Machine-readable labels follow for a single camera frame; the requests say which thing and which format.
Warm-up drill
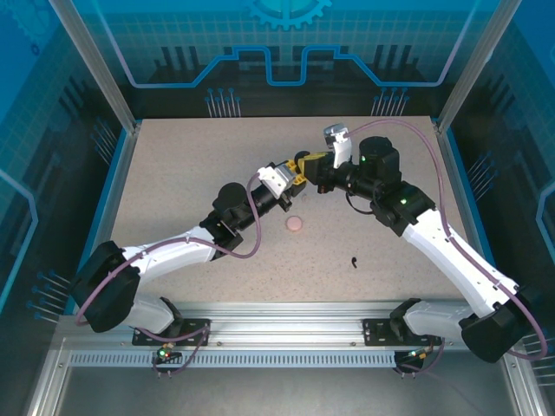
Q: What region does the aluminium front beam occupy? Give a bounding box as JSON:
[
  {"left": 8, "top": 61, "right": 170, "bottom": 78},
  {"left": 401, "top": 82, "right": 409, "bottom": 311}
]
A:
[{"left": 55, "top": 302, "right": 519, "bottom": 348}]

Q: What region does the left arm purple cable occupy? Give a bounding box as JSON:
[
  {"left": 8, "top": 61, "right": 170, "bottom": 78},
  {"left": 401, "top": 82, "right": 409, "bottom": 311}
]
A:
[{"left": 74, "top": 171, "right": 264, "bottom": 379}]

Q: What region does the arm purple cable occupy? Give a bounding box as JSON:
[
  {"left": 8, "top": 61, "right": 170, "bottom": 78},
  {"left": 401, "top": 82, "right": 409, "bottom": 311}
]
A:
[
  {"left": 344, "top": 119, "right": 548, "bottom": 379},
  {"left": 74, "top": 171, "right": 264, "bottom": 379}
]

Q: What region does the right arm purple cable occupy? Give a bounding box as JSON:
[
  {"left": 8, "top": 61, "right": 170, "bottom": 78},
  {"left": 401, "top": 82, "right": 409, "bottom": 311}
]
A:
[{"left": 344, "top": 119, "right": 548, "bottom": 379}]

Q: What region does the side rail with blue trim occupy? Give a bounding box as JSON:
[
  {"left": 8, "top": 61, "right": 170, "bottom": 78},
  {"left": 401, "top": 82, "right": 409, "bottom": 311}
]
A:
[
  {"left": 433, "top": 119, "right": 513, "bottom": 316},
  {"left": 64, "top": 120, "right": 142, "bottom": 315}
]

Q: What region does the aluminium frame post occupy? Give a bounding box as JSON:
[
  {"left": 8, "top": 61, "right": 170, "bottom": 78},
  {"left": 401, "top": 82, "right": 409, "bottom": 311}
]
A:
[
  {"left": 434, "top": 0, "right": 525, "bottom": 134},
  {"left": 47, "top": 0, "right": 142, "bottom": 133}
]

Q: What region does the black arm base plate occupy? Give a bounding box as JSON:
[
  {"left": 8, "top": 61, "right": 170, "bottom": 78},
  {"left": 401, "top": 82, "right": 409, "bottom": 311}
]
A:
[
  {"left": 362, "top": 318, "right": 443, "bottom": 347},
  {"left": 132, "top": 318, "right": 212, "bottom": 347}
]

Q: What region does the slotted aluminium cable duct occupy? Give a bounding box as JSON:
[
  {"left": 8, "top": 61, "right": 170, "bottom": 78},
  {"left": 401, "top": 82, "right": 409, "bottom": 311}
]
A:
[{"left": 68, "top": 351, "right": 402, "bottom": 369}]

